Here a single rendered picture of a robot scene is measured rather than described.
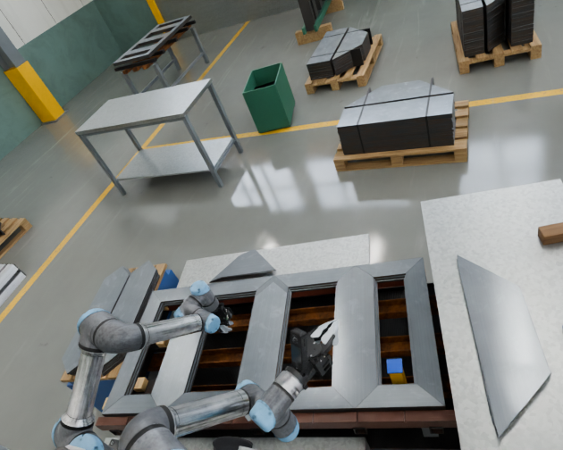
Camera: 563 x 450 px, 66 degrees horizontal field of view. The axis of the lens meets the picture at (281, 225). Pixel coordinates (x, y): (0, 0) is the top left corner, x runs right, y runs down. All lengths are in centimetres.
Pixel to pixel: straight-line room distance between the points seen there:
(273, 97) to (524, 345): 417
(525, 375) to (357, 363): 66
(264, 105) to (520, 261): 394
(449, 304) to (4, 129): 893
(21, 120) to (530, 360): 946
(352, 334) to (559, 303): 81
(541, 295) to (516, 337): 22
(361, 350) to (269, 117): 387
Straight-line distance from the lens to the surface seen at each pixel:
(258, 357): 211
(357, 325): 205
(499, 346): 169
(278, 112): 535
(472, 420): 160
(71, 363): 276
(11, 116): 992
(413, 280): 216
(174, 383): 226
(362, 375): 192
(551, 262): 195
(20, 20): 1064
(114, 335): 163
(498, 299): 180
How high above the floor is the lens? 252
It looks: 39 degrees down
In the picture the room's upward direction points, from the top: 24 degrees counter-clockwise
